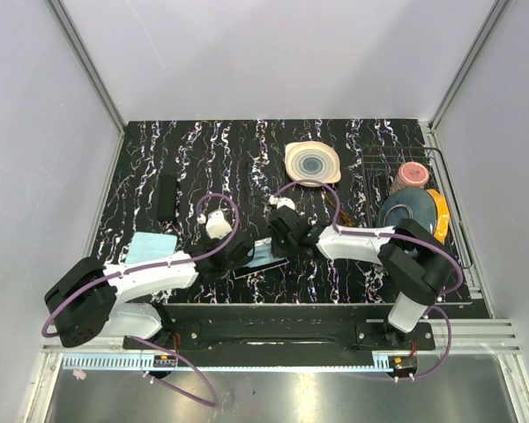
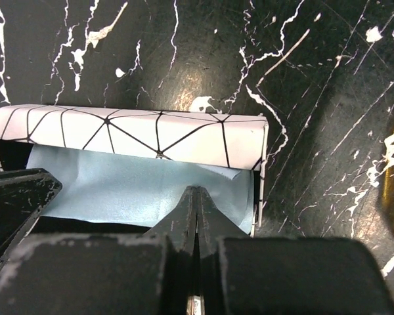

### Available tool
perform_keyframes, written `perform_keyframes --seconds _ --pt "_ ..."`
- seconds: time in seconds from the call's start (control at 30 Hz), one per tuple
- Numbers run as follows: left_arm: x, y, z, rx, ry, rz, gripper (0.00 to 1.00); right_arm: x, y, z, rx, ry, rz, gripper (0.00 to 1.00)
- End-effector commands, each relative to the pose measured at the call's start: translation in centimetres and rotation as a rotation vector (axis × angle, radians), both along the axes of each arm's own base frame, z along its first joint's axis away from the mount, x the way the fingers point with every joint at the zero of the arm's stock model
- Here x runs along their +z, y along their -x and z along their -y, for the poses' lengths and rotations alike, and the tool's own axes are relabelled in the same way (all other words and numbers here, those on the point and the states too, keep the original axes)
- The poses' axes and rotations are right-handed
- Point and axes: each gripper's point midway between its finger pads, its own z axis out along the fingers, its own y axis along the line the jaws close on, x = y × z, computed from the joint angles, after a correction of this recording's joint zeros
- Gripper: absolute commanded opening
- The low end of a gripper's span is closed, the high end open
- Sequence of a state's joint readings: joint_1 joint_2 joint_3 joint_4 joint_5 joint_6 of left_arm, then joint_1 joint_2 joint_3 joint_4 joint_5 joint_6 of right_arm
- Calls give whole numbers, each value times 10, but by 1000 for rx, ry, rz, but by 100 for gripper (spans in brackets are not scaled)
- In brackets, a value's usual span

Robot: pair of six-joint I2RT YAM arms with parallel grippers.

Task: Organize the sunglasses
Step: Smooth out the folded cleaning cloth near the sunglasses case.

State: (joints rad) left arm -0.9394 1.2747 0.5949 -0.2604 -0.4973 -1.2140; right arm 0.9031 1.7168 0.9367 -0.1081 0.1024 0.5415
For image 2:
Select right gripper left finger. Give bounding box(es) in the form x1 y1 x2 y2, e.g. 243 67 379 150
0 186 197 314

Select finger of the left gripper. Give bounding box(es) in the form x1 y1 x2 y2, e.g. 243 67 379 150
0 169 62 260

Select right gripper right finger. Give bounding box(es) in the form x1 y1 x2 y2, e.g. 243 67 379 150
196 188 394 314

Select light blue cleaning cloth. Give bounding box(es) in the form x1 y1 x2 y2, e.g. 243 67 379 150
27 145 254 233

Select white geometric glasses case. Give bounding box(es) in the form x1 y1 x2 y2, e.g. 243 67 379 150
0 104 269 234

